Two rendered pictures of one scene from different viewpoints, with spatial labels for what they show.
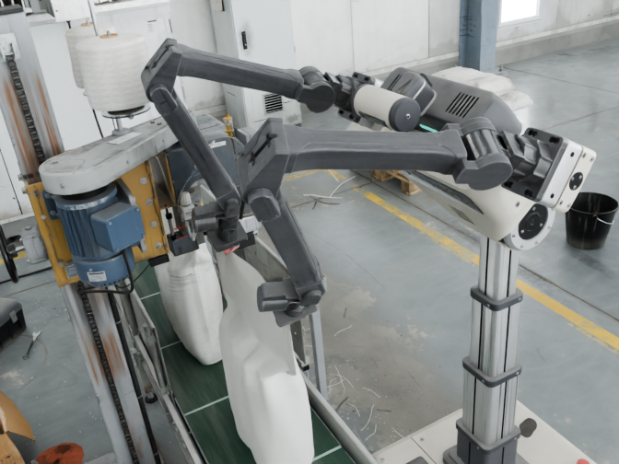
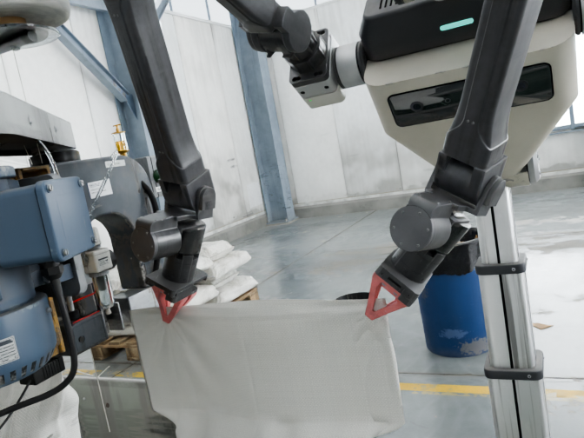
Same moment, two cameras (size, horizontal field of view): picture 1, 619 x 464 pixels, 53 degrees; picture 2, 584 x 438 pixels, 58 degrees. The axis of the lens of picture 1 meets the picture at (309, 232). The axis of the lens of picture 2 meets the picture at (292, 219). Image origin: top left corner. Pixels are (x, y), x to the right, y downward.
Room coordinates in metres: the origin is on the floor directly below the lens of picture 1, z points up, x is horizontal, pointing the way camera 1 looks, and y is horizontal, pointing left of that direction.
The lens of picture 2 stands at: (0.71, 0.62, 1.29)
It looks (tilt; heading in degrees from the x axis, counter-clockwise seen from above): 7 degrees down; 323
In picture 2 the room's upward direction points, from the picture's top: 10 degrees counter-clockwise
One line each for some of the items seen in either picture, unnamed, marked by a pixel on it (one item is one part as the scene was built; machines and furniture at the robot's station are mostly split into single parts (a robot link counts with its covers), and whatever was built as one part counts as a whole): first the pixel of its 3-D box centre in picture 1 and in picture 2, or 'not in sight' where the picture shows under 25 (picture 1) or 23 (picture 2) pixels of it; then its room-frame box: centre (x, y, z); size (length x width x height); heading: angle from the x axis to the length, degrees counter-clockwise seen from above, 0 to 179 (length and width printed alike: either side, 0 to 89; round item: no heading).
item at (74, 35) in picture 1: (95, 54); not in sight; (1.75, 0.54, 1.61); 0.15 x 0.14 x 0.17; 26
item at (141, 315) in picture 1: (129, 304); not in sight; (2.14, 0.77, 0.54); 1.05 x 0.02 x 0.41; 26
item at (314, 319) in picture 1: (321, 379); not in sight; (1.74, 0.01, 0.39); 0.03 x 0.03 x 0.78; 26
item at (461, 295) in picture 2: not in sight; (453, 290); (2.53, -1.84, 0.32); 0.51 x 0.48 x 0.65; 116
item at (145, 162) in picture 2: (250, 145); (144, 178); (1.81, 0.16, 1.29); 0.08 x 0.05 x 0.09; 26
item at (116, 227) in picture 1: (119, 230); (46, 230); (1.38, 0.47, 1.25); 0.10 x 0.08 x 0.12; 141
